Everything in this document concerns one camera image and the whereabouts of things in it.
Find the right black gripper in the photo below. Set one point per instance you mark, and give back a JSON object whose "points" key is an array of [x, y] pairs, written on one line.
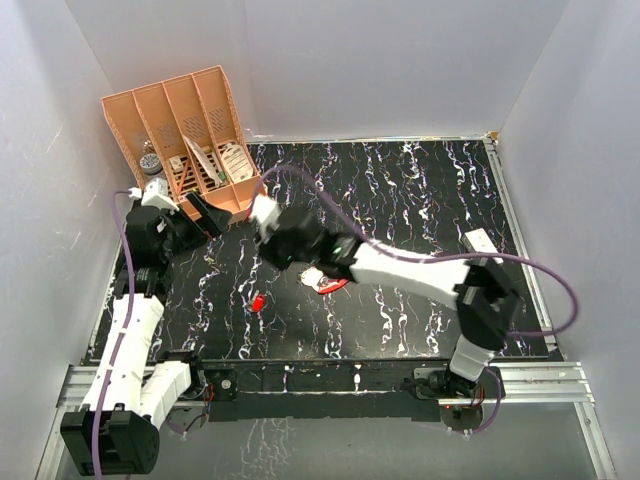
{"points": [[268, 249]]}

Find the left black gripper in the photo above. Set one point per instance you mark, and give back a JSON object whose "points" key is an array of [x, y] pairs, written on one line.
{"points": [[213, 221]]}

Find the steel key holder red handle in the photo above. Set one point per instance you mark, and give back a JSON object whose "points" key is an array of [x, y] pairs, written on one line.
{"points": [[319, 282]]}

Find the red key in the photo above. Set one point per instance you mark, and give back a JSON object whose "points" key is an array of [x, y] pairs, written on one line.
{"points": [[258, 302]]}

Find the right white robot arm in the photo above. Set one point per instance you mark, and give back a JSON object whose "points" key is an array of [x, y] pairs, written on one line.
{"points": [[478, 290]]}

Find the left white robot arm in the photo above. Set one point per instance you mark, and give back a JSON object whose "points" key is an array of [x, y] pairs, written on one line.
{"points": [[116, 430]]}

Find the white paper card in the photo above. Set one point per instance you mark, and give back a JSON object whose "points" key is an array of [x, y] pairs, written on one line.
{"points": [[203, 161]]}

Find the red pencil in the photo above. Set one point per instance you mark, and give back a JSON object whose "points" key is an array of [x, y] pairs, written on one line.
{"points": [[184, 174]]}

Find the small white eraser block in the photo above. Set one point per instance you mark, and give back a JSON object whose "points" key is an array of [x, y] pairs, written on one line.
{"points": [[176, 164]]}

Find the white labelled packet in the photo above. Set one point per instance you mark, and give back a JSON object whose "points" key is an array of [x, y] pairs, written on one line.
{"points": [[236, 162]]}

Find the small grey jar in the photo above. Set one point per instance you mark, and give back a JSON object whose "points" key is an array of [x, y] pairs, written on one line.
{"points": [[150, 164]]}

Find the peach desk organizer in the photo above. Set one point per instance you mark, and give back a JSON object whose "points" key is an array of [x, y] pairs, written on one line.
{"points": [[186, 130]]}

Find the white box red label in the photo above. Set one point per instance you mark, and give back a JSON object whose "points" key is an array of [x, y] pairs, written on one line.
{"points": [[478, 243]]}

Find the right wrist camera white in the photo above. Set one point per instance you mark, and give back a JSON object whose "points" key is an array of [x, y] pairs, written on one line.
{"points": [[264, 214]]}

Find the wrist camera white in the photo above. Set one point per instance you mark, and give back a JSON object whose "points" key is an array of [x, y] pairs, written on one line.
{"points": [[156, 194], [264, 214]]}

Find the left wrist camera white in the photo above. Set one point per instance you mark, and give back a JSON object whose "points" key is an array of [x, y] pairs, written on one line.
{"points": [[156, 194]]}

